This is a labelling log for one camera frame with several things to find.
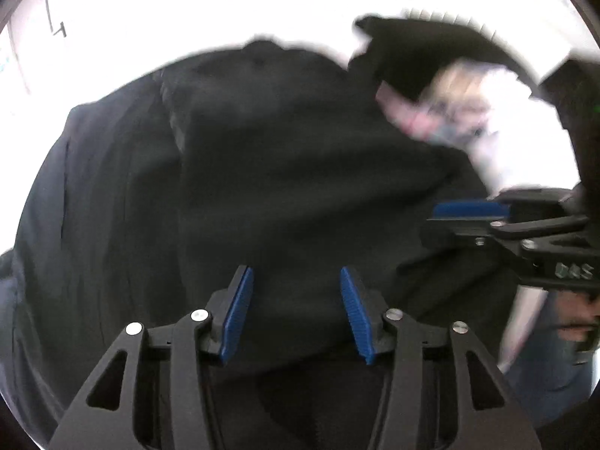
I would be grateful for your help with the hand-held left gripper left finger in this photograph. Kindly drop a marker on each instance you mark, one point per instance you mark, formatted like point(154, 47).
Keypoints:
point(239, 314)

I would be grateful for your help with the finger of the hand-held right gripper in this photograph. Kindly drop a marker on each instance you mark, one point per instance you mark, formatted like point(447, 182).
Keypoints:
point(468, 210)
point(468, 236)

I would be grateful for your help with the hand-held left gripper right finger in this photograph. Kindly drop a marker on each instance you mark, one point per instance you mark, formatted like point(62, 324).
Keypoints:
point(356, 314)

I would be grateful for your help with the black zip jacket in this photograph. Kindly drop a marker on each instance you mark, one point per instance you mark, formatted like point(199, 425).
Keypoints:
point(258, 173)

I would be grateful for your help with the person's right hand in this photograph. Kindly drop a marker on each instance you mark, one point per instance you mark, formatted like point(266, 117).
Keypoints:
point(579, 314)

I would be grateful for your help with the blue checked printed bedsheet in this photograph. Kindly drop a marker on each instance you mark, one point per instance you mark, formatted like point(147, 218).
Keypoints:
point(515, 126)

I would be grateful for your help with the pink white folded garment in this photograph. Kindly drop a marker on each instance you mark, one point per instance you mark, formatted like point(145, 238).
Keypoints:
point(412, 117)

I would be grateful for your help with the person's blue jeans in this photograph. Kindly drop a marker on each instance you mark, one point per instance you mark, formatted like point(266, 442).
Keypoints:
point(539, 375)

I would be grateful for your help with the black folded garment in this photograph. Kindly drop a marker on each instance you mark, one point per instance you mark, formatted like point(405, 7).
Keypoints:
point(422, 47)

